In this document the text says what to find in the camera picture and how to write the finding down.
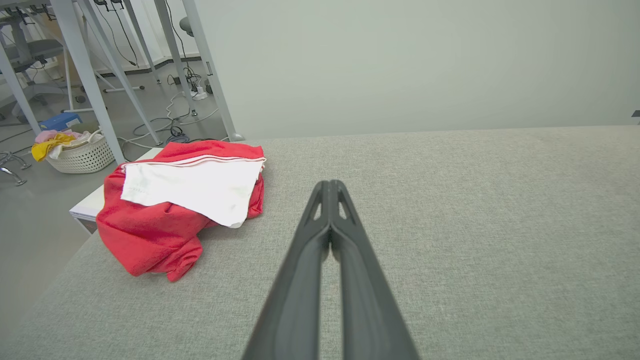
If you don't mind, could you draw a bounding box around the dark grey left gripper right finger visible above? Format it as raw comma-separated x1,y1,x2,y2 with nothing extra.
330,180,420,360

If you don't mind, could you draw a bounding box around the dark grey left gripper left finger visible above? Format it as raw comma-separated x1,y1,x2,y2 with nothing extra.
241,180,332,360

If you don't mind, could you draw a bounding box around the red and white shirt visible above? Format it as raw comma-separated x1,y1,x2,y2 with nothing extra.
96,140,267,283

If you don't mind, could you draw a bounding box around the white low table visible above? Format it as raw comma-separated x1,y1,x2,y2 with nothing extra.
69,147,165,235

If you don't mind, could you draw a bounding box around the white woven laundry basket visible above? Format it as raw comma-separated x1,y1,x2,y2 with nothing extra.
44,131,117,174

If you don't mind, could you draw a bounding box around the thin white desk leg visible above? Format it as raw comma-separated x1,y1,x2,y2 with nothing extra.
152,0,195,102

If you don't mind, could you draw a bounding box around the off-white cloth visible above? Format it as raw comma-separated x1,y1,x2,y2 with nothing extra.
48,130,103,161

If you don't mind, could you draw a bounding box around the slanted white desk leg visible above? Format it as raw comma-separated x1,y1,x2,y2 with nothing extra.
79,0,163,147

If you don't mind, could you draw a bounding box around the yellow cloth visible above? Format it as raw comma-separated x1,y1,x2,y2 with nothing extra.
31,132,77,162

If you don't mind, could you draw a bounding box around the blue box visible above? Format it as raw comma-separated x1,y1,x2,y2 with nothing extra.
39,112,83,132

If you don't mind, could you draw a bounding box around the pink cloth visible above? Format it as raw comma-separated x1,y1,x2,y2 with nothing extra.
34,128,81,145

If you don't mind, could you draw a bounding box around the thick white desk leg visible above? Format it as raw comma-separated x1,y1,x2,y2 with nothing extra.
50,0,127,165

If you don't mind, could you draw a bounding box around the chrome chair base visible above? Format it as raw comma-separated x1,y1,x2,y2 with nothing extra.
0,151,32,187

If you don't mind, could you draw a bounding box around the grey office chair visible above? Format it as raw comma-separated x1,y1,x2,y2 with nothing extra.
0,9,67,124

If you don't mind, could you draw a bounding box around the dark blue coiled cable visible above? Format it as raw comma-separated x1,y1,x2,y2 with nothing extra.
164,125,192,145

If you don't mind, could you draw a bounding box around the white floor cable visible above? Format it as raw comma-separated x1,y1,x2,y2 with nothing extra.
117,90,221,150

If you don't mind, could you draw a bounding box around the white partition post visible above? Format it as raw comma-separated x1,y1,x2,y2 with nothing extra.
181,0,246,143

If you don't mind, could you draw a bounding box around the black hanging cable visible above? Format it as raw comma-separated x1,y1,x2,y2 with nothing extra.
94,0,139,68

